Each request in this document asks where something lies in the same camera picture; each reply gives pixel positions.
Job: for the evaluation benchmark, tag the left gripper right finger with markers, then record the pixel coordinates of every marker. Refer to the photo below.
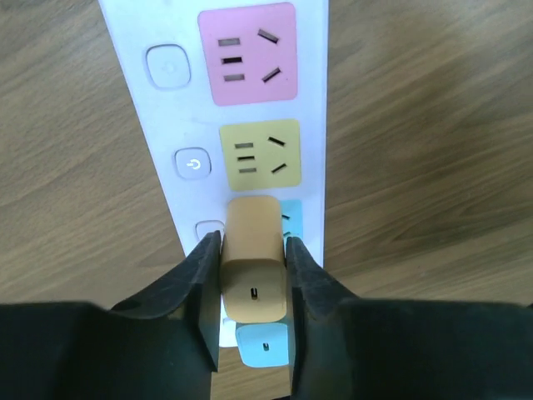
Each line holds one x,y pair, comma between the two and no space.
342,346

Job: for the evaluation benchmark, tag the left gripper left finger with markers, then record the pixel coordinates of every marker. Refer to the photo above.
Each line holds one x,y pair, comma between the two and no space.
160,343

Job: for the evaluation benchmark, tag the yellow charger plug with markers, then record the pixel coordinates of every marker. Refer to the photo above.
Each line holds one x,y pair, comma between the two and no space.
253,271

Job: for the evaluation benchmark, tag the white power strip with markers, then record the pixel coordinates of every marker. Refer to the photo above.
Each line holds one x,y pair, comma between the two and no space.
231,97

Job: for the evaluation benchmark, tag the teal charger plug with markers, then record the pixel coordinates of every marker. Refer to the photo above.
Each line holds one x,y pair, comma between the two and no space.
263,345

